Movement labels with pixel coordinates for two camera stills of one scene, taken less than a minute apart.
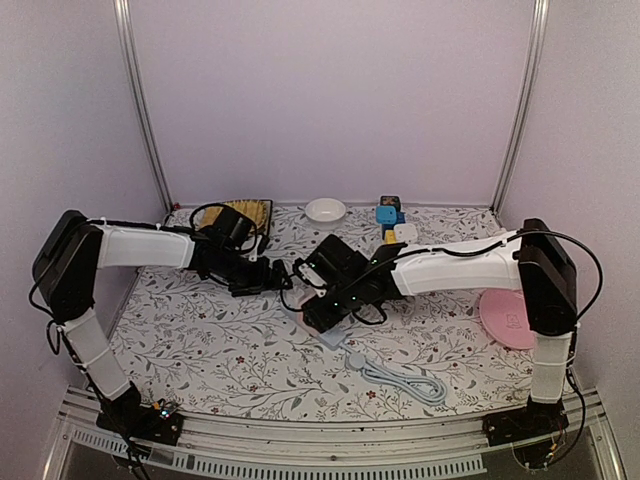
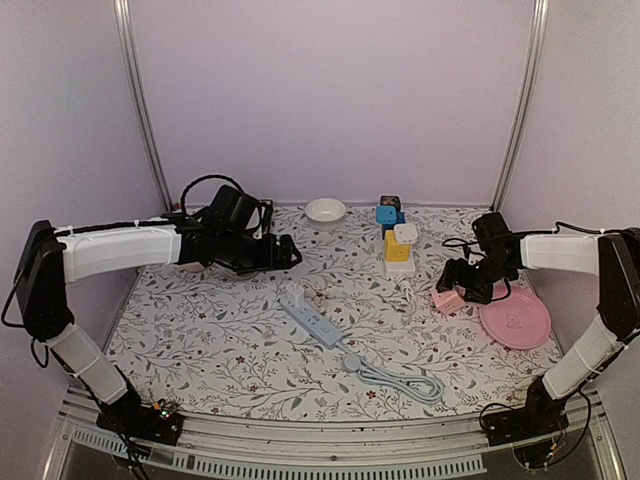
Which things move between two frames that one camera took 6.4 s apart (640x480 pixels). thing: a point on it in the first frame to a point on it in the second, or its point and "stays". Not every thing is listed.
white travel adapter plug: (406, 233) stays
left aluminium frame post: (125, 29) stays
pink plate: (504, 313) stays
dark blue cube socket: (400, 219) stays
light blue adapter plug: (386, 214) stays
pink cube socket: (300, 319) to (447, 301)
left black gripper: (262, 282) to (270, 260)
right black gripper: (319, 319) to (461, 277)
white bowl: (325, 212) stays
